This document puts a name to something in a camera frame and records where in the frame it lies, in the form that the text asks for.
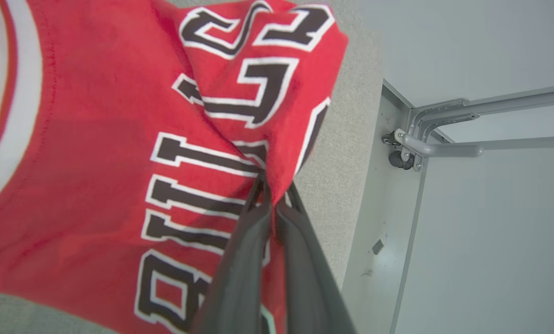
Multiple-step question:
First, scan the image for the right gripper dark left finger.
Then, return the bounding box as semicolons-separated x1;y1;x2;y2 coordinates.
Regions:
191;172;275;334

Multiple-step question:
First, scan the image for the red Bulls basketball jersey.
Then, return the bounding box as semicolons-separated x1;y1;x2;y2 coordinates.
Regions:
0;0;350;334

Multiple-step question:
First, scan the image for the black caster wheel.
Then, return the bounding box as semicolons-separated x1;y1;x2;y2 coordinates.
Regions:
388;150;415;170

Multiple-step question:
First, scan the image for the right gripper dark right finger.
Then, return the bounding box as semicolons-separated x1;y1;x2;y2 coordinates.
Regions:
275;182;357;334

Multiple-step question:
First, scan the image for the grey metal cart frame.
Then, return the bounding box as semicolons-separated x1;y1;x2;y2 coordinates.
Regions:
382;83;554;172

